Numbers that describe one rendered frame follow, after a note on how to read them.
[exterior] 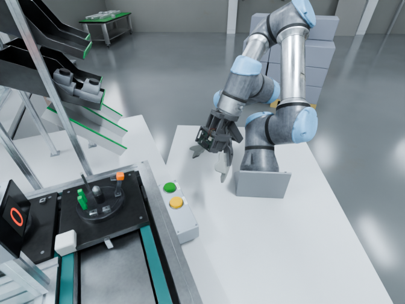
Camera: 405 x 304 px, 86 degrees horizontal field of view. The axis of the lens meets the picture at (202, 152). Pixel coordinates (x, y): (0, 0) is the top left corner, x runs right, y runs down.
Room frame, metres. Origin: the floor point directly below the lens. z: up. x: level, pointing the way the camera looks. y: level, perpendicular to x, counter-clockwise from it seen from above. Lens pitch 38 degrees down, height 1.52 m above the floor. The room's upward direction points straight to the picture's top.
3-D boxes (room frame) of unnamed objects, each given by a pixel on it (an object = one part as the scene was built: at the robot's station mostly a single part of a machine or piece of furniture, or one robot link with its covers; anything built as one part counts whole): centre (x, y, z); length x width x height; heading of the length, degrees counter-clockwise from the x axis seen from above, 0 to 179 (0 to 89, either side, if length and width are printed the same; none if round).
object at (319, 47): (3.39, -1.23, 0.57); 1.15 x 0.77 x 1.14; 69
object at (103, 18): (8.03, 2.97, 0.39); 2.24 x 0.80 x 0.77; 176
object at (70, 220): (0.44, 0.32, 0.96); 0.24 x 0.24 x 0.02; 24
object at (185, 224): (0.45, 0.08, 0.93); 0.21 x 0.07 x 0.06; 24
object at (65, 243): (0.31, 0.37, 0.97); 0.05 x 0.05 x 0.04; 24
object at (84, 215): (0.44, 0.32, 0.98); 0.14 x 0.14 x 0.02
